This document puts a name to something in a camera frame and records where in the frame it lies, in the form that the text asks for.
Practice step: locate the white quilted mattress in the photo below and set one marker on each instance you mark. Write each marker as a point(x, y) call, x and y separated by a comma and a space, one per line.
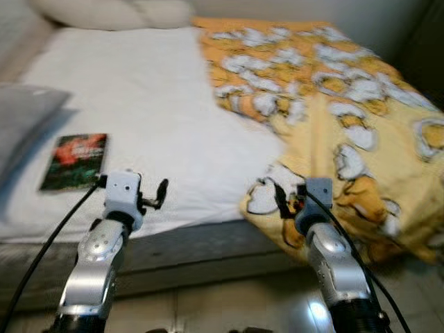
point(139, 104)

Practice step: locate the beige pillow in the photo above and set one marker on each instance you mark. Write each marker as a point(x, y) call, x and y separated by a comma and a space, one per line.
point(83, 12)
point(166, 12)

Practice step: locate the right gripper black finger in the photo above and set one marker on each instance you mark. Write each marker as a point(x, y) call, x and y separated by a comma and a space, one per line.
point(283, 201)

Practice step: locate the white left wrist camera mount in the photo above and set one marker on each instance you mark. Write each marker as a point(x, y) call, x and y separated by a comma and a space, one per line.
point(123, 198)

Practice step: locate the yellow cartoon egg blanket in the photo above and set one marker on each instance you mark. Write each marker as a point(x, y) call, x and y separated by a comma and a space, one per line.
point(361, 139)

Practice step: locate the grey floral printed headboard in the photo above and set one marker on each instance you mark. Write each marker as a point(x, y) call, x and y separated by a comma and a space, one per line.
point(14, 35)

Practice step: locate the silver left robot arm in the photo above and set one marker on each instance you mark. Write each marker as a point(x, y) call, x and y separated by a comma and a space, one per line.
point(94, 270)

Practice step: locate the red and green book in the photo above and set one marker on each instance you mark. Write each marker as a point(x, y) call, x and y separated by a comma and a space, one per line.
point(73, 163)

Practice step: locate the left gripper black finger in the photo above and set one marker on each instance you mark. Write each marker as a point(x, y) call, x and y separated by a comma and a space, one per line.
point(162, 193)

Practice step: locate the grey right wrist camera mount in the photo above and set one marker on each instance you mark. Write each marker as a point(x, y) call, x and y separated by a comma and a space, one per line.
point(314, 201)

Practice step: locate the grey bed base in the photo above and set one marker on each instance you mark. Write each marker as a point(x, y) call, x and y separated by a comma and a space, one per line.
point(208, 250)

